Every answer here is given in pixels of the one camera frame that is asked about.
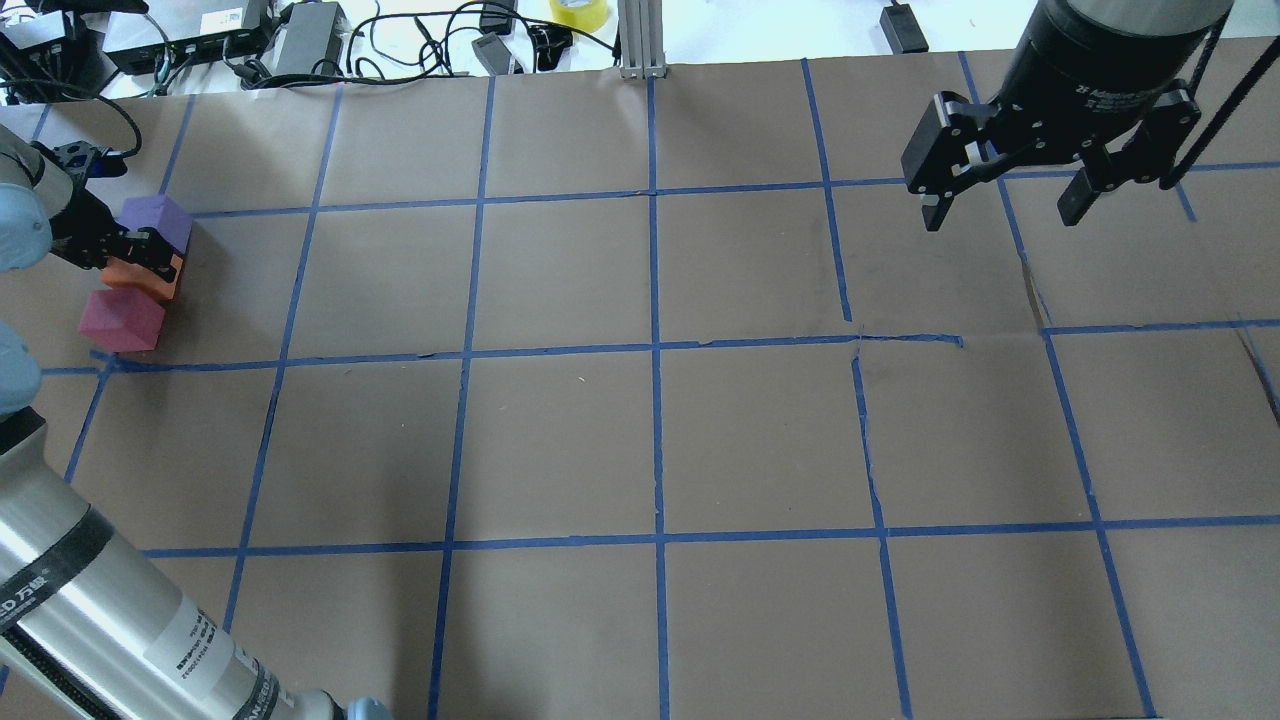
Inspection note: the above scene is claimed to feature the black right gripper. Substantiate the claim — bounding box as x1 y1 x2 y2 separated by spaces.
901 1 1233 232

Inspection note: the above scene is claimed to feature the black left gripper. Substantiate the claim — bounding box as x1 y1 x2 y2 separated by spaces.
51 176 183 283

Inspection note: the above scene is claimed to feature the orange foam cube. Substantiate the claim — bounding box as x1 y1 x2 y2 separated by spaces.
100 256 186 306

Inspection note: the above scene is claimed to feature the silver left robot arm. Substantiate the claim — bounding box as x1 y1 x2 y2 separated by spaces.
1 129 390 719

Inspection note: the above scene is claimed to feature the purple foam cube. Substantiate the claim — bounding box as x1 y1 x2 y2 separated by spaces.
118 193 195 258

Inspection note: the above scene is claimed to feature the pink foam cube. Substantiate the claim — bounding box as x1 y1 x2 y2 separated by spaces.
78 288 166 354

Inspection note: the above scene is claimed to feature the black power adapter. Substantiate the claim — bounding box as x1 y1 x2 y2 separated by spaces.
879 1 931 55

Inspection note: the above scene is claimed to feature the black power brick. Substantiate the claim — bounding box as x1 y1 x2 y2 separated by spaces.
273 1 346 76

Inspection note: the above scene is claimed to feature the yellow tape roll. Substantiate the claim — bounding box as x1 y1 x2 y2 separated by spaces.
548 0 611 33

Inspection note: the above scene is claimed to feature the aluminium frame post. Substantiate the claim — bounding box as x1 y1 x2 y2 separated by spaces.
617 0 668 79

